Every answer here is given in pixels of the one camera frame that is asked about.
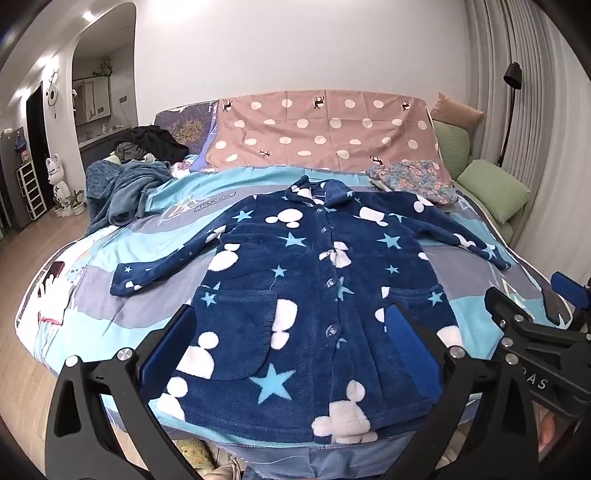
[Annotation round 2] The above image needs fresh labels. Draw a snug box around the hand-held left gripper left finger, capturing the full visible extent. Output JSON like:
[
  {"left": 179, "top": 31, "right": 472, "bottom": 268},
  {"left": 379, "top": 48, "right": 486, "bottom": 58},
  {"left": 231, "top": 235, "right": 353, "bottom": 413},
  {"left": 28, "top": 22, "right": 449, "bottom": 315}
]
[{"left": 45, "top": 305, "right": 204, "bottom": 480}]

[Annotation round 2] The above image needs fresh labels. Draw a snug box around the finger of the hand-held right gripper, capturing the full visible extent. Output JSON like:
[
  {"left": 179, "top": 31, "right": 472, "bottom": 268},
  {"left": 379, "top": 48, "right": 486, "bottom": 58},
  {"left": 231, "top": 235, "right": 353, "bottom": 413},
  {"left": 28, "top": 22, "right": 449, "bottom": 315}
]
[
  {"left": 484, "top": 286, "right": 537, "bottom": 334},
  {"left": 531, "top": 271, "right": 591, "bottom": 329}
]

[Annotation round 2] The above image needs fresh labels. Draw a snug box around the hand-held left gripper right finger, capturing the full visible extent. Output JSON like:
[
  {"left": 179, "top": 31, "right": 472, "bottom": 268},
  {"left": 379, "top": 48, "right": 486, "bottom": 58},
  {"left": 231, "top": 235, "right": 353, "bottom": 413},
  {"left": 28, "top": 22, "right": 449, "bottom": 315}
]
[{"left": 386, "top": 303, "right": 540, "bottom": 480}]

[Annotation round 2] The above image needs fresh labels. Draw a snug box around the blue fleece pajama top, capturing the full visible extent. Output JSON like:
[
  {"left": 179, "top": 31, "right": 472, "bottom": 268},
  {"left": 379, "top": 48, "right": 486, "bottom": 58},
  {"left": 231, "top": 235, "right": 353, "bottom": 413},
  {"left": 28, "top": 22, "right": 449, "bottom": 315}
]
[{"left": 110, "top": 175, "right": 512, "bottom": 445}]

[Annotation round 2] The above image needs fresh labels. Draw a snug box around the black clothes pile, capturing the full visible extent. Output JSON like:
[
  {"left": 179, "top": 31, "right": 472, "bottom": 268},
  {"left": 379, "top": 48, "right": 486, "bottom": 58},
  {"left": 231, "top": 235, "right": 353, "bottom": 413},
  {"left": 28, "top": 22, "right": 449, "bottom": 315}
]
[{"left": 113, "top": 126, "right": 190, "bottom": 163}]

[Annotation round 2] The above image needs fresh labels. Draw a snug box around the green pillow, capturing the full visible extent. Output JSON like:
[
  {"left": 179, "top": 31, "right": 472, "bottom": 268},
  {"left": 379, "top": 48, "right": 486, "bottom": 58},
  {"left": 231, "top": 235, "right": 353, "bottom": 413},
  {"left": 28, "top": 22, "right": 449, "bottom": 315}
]
[
  {"left": 433, "top": 119, "right": 472, "bottom": 182},
  {"left": 455, "top": 159, "right": 532, "bottom": 224}
]

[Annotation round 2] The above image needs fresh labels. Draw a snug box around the red phone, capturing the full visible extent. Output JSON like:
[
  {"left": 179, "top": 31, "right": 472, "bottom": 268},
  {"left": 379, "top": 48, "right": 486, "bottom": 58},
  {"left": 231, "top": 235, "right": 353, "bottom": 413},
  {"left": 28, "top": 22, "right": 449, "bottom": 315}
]
[{"left": 39, "top": 261, "right": 66, "bottom": 297}]

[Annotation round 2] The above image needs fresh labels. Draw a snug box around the teal floral folded garment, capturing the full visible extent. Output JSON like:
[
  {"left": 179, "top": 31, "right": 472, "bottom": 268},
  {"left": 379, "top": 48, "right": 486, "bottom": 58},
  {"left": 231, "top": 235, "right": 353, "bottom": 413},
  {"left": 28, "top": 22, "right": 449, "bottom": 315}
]
[{"left": 367, "top": 159, "right": 459, "bottom": 206}]

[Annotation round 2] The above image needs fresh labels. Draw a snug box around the blue fleece blanket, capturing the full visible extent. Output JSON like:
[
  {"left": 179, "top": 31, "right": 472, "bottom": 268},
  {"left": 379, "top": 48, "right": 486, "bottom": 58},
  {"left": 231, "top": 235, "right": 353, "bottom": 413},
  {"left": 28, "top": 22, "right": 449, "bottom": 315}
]
[{"left": 84, "top": 159, "right": 172, "bottom": 235}]

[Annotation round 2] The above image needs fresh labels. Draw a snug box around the small potted plant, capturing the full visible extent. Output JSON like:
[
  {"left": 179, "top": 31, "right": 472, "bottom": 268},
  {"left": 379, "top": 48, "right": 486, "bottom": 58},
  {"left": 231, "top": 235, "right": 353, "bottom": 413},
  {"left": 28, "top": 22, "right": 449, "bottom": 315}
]
[{"left": 58, "top": 190, "right": 86, "bottom": 217}]

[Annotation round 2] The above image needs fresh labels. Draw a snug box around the grey pleated curtain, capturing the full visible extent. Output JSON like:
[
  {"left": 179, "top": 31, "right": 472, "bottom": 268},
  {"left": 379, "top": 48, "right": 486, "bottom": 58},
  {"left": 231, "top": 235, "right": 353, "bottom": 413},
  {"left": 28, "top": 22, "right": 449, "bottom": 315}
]
[{"left": 465, "top": 0, "right": 591, "bottom": 259}]

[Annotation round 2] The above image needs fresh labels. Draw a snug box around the grey garment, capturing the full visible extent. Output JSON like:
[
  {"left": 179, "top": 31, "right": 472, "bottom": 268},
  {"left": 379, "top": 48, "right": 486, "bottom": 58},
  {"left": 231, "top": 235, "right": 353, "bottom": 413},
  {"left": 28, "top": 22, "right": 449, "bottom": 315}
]
[{"left": 115, "top": 142, "right": 145, "bottom": 163}]

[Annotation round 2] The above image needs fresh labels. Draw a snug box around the white bear figure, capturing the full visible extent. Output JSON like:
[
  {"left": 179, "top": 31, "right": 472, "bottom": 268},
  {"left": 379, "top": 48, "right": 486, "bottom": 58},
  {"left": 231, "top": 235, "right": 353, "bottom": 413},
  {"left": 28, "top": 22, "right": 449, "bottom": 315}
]
[{"left": 45, "top": 153, "right": 71, "bottom": 214}]

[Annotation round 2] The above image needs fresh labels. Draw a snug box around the peach pillow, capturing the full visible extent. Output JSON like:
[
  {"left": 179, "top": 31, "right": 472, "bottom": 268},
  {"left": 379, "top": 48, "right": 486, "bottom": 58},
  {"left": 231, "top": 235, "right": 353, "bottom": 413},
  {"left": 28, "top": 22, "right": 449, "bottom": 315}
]
[{"left": 430, "top": 93, "right": 485, "bottom": 125}]

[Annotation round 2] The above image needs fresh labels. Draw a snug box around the white shelf rack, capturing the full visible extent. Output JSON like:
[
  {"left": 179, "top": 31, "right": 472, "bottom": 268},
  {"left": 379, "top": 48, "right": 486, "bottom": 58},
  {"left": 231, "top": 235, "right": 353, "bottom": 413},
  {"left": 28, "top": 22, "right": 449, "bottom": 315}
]
[{"left": 17, "top": 162, "right": 47, "bottom": 220}]

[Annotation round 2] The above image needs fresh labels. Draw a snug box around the dark blue printed pillow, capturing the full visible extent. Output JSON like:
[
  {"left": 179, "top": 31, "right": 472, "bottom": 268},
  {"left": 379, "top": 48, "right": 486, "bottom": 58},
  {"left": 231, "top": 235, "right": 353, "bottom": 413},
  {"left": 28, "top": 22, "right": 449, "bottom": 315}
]
[{"left": 153, "top": 99, "right": 220, "bottom": 160}]

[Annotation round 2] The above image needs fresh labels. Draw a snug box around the black floor lamp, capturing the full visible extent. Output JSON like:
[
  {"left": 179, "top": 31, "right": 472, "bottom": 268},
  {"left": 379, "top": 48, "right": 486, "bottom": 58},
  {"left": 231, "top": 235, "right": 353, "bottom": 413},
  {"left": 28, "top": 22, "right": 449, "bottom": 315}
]
[{"left": 496, "top": 62, "right": 523, "bottom": 169}]

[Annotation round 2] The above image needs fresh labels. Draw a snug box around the pink polka dot sheet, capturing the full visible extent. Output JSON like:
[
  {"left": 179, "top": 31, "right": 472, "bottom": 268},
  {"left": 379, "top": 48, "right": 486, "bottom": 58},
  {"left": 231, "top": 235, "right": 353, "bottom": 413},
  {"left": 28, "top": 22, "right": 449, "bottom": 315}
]
[{"left": 203, "top": 89, "right": 455, "bottom": 185}]

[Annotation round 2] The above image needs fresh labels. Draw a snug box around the mirrored wall cabinet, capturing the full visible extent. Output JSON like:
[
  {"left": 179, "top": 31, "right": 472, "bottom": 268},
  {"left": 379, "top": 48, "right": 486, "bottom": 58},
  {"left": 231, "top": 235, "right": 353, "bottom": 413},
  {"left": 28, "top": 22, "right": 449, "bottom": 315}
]
[{"left": 73, "top": 76, "right": 112, "bottom": 126}]

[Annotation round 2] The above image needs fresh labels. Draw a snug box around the white wall clock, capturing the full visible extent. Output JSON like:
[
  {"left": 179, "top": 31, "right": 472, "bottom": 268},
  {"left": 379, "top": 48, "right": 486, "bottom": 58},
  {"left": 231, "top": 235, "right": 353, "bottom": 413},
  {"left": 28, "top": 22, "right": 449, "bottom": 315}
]
[{"left": 45, "top": 69, "right": 61, "bottom": 118}]

